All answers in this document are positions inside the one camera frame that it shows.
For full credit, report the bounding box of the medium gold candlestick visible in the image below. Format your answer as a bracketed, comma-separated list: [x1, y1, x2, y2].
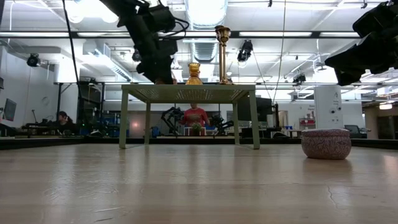
[219, 27, 234, 86]

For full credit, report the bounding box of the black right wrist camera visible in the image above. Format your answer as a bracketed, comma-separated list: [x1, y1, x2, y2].
[352, 1, 398, 39]

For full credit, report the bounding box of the black spotlight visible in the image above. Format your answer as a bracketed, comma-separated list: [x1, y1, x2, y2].
[236, 39, 254, 63]
[292, 73, 307, 85]
[131, 48, 144, 63]
[26, 53, 41, 68]

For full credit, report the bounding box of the shelving with red bins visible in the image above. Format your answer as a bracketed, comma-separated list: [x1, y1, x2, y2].
[298, 116, 317, 130]

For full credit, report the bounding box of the purple patterned candle tin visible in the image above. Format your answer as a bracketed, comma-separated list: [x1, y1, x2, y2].
[300, 128, 353, 161]

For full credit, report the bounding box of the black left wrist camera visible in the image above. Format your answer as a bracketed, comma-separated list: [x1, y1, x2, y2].
[148, 4, 177, 34]

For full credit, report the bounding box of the person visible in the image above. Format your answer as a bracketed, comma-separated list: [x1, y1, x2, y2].
[57, 110, 78, 135]
[181, 103, 211, 136]

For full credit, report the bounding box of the grey office chair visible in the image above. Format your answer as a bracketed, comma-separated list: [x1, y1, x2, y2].
[344, 124, 371, 139]

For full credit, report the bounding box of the grey monitor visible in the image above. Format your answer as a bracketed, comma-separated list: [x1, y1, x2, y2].
[2, 98, 18, 122]

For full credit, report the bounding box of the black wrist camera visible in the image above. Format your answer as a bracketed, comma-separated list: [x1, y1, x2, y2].
[352, 1, 398, 39]
[148, 4, 177, 34]

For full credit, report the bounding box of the amber ribbed glass candle holder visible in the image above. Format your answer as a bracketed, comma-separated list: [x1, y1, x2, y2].
[185, 62, 204, 86]

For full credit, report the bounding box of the black monitor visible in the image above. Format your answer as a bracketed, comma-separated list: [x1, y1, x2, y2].
[237, 96, 274, 123]

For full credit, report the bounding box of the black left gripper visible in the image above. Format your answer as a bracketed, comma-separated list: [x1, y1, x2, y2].
[126, 15, 178, 85]

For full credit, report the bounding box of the pale green perforated metal shelf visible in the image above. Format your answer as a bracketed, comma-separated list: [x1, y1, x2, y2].
[118, 83, 261, 151]

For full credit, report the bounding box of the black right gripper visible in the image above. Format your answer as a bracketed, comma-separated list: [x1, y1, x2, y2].
[325, 29, 398, 86]

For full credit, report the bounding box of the small green plant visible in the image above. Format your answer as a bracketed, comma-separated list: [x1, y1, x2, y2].
[191, 122, 203, 137]

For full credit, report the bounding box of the white round pillar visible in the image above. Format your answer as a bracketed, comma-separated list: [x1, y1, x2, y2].
[313, 85, 345, 130]

